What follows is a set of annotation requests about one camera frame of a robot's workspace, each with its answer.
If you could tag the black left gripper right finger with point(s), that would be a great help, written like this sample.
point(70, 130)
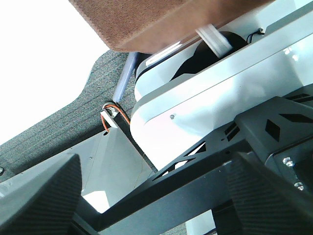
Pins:
point(266, 204)

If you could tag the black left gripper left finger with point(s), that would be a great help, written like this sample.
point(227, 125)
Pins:
point(45, 205)

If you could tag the brown microfibre towel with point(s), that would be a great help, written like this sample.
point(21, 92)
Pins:
point(150, 25)

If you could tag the grey fabric panel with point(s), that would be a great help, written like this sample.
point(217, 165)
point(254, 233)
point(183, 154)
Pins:
point(68, 126)

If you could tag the translucent blue tube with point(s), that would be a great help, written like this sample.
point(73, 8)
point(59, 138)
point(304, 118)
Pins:
point(125, 76)

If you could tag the black metal robot frame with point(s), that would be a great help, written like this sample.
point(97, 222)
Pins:
point(280, 134)

